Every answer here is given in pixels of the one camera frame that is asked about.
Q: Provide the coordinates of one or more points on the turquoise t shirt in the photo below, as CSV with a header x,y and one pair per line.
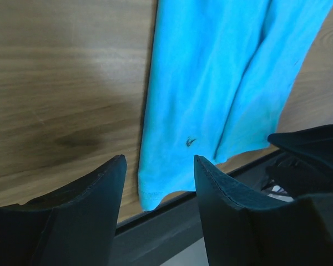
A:
x,y
221,73

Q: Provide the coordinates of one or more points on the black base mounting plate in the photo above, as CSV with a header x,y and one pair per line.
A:
x,y
152,238

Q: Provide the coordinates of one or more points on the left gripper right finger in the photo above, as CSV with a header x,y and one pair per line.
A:
x,y
244,227

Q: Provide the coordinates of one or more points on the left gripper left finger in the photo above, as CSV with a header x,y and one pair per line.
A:
x,y
73,225

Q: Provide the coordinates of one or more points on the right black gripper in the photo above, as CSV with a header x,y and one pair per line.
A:
x,y
308,169

